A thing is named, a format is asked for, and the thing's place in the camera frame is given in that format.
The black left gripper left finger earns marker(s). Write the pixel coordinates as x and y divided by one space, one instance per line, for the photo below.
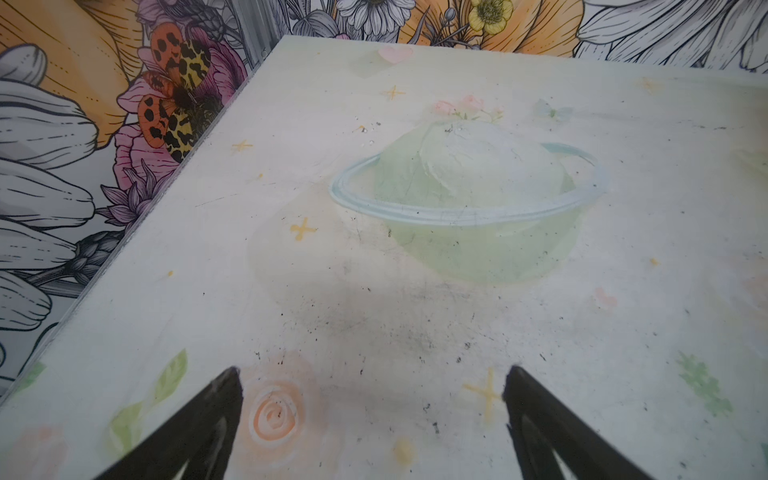
194 443

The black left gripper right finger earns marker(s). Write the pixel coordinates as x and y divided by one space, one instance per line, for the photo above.
545 434

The left aluminium corner post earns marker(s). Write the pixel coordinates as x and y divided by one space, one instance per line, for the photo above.
262 24

